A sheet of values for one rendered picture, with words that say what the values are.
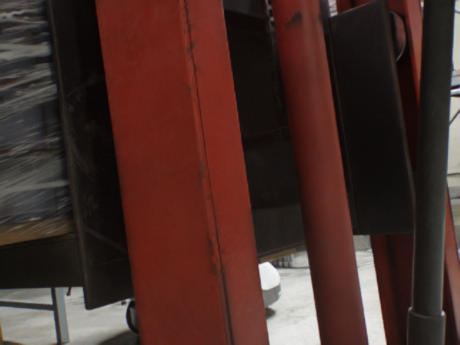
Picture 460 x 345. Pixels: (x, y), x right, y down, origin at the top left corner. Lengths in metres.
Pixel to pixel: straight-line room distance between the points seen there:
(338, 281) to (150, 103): 0.35
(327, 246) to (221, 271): 0.25
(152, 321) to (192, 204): 0.14
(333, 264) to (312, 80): 0.24
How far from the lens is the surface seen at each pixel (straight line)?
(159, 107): 0.52
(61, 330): 2.62
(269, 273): 2.37
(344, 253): 0.72
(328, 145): 0.71
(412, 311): 0.70
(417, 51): 0.94
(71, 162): 0.62
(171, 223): 0.52
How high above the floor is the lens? 0.58
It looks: 2 degrees up
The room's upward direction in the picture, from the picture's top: 8 degrees counter-clockwise
